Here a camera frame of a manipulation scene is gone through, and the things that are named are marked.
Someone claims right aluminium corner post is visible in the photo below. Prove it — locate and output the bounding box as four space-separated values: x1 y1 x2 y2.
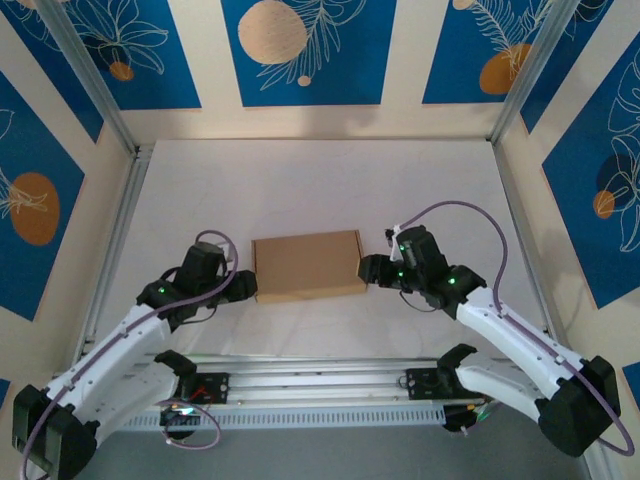
487 0 584 146

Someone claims right aluminium side rail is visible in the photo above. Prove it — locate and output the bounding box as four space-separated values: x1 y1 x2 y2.
492 142 564 351

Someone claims black base electronics module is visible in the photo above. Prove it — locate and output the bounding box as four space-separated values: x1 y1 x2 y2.
442 403 496 435
158 403 207 442

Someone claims aluminium side rail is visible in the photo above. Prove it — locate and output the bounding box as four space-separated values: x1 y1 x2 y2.
79 143 155 351
492 142 564 351

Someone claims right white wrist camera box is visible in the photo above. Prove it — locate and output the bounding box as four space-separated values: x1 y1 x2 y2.
384 224 416 265

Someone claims grey slotted cable duct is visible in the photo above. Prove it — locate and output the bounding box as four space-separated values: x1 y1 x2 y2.
99 404 447 433

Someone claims aluminium cross rail frame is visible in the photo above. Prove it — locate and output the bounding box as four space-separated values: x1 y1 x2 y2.
42 355 596 414

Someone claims aluminium corner post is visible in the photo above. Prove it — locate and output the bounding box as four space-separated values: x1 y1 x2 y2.
487 0 584 146
35 0 140 157

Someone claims left aluminium corner post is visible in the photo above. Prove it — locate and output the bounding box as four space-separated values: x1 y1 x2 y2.
35 0 140 157

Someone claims right aluminium frame leg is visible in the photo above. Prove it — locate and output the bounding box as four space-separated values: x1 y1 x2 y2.
582 449 614 480

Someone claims brown cardboard paper box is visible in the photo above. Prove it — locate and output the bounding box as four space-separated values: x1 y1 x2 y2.
250 229 369 305

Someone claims left black base electronics module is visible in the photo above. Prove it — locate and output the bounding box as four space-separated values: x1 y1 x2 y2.
158 403 207 442

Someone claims left aluminium side rail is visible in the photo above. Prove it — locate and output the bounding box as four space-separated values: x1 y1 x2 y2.
79 143 155 351

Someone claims right black base electronics module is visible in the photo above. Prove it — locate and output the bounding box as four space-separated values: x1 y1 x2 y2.
442 403 496 435

